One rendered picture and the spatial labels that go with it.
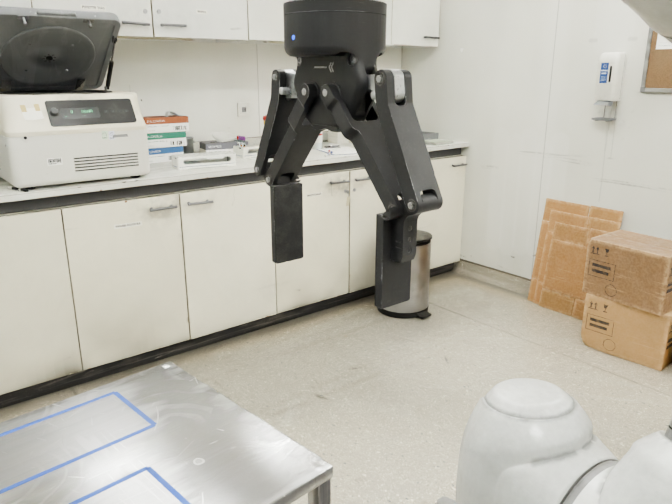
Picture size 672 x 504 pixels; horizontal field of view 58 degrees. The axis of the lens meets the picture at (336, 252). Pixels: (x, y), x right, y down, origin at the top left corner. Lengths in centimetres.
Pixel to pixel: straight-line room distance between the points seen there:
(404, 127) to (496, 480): 49
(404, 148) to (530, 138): 343
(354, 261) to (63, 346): 164
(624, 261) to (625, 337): 38
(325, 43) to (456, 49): 375
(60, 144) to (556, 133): 260
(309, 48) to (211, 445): 66
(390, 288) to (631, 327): 282
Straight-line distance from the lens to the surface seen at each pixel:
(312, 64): 47
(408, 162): 40
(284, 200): 53
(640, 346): 324
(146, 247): 284
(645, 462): 71
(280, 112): 52
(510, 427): 76
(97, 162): 272
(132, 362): 305
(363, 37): 44
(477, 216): 411
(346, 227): 345
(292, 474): 89
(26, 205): 270
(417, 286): 340
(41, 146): 265
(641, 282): 312
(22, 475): 98
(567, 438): 76
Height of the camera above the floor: 135
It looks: 17 degrees down
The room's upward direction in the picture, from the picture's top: straight up
